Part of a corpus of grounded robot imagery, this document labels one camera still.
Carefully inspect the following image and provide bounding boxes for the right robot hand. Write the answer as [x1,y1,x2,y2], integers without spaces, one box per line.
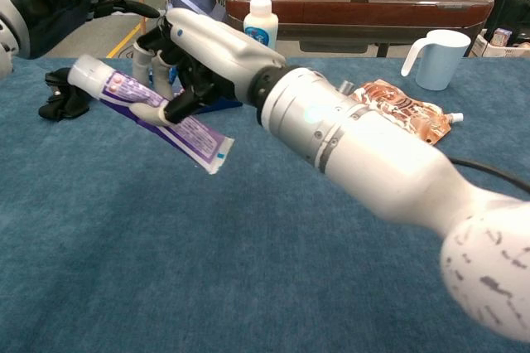
[129,7,287,127]

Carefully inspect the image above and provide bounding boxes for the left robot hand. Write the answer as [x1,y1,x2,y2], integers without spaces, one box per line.
[0,0,172,60]

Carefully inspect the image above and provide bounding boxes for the purple white toothpaste tube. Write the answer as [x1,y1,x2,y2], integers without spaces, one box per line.
[67,54,235,176]

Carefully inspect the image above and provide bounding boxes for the white bottle blue label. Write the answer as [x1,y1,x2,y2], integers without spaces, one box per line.
[243,0,279,51]

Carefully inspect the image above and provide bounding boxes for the brown mahjong table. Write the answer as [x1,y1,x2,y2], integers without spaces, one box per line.
[225,0,496,59]

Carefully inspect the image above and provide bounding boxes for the orange spout pouch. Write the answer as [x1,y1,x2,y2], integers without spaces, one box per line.
[349,79,465,147]

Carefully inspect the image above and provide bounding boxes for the light blue mug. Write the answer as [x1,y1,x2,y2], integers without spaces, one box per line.
[400,29,473,92]

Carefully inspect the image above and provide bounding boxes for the small printed carton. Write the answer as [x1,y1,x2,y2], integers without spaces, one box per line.
[489,27,514,48]

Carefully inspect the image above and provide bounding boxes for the white plastic basket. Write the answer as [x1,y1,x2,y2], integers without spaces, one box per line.
[471,32,530,59]

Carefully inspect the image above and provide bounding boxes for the black bag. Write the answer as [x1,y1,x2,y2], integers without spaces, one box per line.
[483,0,530,46]

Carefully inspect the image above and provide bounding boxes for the black floor cables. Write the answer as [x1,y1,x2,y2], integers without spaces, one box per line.
[120,31,144,59]

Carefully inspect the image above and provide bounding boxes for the black strap bundle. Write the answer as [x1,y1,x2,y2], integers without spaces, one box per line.
[37,66,95,123]

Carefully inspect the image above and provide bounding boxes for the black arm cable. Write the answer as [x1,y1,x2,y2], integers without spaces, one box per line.
[449,157,530,196]

